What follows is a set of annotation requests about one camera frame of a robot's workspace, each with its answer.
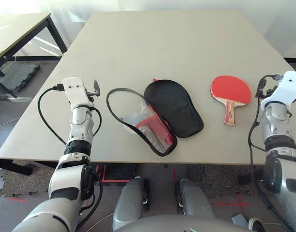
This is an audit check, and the grey robot torso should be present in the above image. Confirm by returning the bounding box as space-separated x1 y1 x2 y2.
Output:
113 214 257 232

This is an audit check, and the grey robot leg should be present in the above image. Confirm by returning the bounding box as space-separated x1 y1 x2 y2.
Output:
175 178 216 218
113 176 150 230

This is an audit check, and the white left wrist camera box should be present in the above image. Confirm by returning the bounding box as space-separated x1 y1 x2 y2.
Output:
62 76 94 107

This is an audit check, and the grey robot left leg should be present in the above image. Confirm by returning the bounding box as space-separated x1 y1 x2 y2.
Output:
113 176 150 230

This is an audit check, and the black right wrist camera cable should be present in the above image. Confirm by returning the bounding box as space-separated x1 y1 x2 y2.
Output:
248 73 294 232

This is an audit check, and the grey robot right leg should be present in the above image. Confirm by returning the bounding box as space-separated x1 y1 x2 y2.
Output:
175 178 216 218

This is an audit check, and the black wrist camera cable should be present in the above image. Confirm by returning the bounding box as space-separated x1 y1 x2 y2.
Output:
248 73 294 232
38 83 103 145

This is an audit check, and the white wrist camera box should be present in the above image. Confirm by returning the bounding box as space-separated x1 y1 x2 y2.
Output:
62 76 94 107
260 71 296 109

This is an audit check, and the dark grey foam mat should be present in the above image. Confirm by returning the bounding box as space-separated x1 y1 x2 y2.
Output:
0 62 40 94

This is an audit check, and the black left wrist camera cable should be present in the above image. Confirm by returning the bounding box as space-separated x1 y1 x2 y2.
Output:
38 83 103 145

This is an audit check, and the thin white floor cable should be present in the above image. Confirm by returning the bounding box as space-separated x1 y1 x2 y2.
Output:
0 117 19 127

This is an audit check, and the grey plush fish keychain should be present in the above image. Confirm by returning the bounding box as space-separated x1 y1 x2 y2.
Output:
122 102 155 135

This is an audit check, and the red black paddle case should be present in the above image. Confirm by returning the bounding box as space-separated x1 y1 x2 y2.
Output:
106 78 204 157

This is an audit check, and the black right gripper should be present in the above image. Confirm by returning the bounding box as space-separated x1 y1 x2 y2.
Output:
260 86 278 100

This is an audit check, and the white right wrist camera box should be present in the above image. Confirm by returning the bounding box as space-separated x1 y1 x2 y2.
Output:
260 71 296 109

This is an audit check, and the small grey floor box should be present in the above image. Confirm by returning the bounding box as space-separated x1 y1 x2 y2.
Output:
231 214 249 227

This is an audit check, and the white cable near legs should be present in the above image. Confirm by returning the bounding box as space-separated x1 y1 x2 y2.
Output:
77 212 115 232

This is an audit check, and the red ping-pong paddle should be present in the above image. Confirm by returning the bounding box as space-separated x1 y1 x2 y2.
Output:
209 75 252 126

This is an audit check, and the white striped roll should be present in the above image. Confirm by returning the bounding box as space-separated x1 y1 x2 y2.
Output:
248 217 263 232

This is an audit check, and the side table with black frame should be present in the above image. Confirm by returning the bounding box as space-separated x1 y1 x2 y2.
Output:
0 12 68 98

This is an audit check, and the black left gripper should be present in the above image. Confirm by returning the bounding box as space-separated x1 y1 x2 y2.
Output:
85 79 101 103

